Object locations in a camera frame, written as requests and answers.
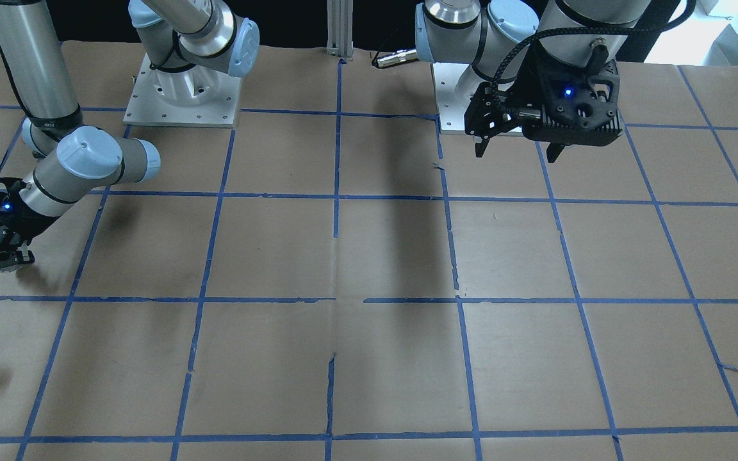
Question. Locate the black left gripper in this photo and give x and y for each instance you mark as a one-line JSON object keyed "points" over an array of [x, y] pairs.
{"points": [[531, 91]]}

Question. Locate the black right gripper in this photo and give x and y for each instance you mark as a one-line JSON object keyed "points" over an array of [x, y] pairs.
{"points": [[25, 222]]}

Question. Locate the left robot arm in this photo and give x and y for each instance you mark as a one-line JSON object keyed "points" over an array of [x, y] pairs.
{"points": [[495, 38]]}

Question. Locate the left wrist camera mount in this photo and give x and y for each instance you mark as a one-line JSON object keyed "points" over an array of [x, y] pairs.
{"points": [[579, 105]]}

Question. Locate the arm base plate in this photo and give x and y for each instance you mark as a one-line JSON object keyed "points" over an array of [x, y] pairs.
{"points": [[454, 86], [199, 97]]}

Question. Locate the aluminium frame post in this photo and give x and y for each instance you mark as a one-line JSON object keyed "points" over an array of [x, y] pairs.
{"points": [[340, 14]]}

